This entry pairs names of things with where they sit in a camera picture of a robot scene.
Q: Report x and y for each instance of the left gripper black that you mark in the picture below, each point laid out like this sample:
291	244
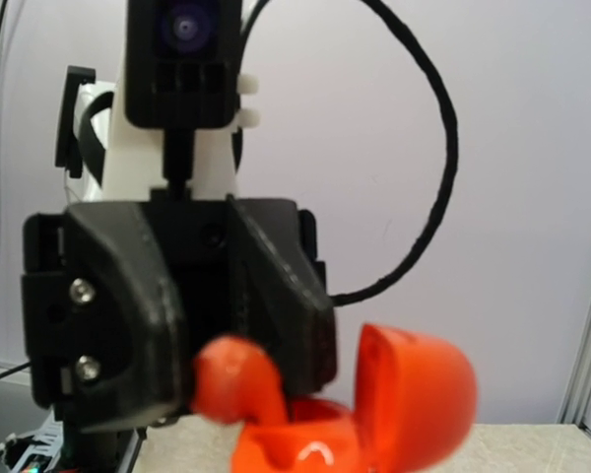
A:
118	298

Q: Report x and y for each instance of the red earbud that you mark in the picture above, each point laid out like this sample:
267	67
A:
235	380

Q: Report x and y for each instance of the red earbud charging case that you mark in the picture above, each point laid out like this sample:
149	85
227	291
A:
415	403

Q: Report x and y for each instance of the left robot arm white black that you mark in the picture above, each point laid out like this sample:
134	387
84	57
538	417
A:
133	159

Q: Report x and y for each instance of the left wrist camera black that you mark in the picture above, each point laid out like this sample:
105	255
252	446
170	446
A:
181	63

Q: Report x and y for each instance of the left aluminium corner post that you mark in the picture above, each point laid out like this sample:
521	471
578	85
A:
578	393

